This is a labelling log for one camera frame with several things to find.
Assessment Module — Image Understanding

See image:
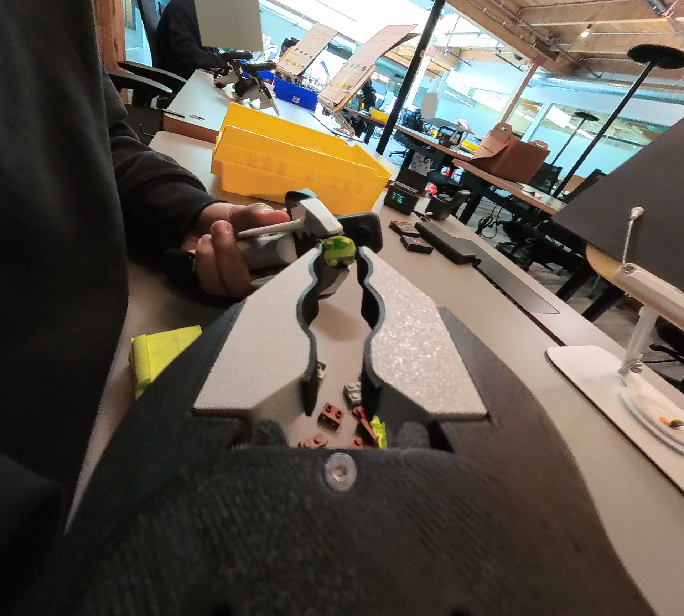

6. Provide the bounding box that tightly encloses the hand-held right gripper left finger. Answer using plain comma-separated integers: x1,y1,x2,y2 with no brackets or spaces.
193,247,324,421

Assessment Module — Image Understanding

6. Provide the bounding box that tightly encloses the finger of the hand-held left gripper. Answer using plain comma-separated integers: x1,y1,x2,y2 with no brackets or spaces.
315,259,354,301
292,198,344,239

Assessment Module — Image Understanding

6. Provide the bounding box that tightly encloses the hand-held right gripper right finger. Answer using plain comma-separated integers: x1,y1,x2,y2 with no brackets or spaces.
356,246,489,428

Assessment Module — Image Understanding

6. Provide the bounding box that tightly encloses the lime dome piece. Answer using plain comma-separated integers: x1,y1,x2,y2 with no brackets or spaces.
323,235,357,268

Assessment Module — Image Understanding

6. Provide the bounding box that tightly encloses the large lime brick assembly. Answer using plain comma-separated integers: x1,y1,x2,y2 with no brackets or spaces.
128,325,204,400

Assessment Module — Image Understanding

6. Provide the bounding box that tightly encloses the person's left hand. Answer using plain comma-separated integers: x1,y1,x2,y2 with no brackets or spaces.
183,202,290,300

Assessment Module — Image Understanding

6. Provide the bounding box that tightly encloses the yellow box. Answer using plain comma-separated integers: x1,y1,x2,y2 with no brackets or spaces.
211,102,394,216

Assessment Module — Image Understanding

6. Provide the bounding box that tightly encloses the black charger case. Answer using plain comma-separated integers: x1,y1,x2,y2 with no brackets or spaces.
383,167,429,216

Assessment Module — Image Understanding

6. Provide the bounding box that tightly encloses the black flat device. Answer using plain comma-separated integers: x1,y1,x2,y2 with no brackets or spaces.
414,221,483,265

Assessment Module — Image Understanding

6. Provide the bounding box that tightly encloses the pile of loose toy bricks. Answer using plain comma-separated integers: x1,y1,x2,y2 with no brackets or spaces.
350,405,389,450

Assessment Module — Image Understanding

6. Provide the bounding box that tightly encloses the black storage case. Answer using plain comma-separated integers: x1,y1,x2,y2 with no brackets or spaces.
425,190,472,222

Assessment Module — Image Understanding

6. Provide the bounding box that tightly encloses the blue plastic bin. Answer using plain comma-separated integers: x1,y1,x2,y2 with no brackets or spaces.
274,77,319,112

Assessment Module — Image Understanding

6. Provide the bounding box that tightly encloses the light wooden panel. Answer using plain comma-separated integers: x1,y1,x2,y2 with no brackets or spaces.
318,24,421,113
275,23,339,80

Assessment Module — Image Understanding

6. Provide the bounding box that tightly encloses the white desk with wooden edge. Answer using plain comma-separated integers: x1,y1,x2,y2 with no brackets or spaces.
162,68,360,145

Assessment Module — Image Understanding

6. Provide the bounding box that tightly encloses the brown leather bag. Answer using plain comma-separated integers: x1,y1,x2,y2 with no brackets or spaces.
470,123,551,184

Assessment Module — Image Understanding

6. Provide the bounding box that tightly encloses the white monitor stand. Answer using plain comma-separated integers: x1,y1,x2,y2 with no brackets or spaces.
546,206,684,494

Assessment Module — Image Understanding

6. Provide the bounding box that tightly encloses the black support pole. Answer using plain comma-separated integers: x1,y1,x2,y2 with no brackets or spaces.
376,0,469,155

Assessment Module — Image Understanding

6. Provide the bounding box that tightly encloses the black office chair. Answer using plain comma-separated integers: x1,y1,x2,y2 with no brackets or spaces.
107,0,189,109

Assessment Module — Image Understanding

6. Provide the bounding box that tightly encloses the black floor lamp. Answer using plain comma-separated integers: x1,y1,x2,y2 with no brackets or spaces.
552,43,684,198
553,110,600,169

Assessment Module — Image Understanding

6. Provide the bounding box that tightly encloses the black monitor screen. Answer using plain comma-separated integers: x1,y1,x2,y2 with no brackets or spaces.
552,118,684,275

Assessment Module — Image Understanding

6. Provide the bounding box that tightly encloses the dark desk cable flap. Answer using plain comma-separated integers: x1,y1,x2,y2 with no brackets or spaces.
475,252,560,315

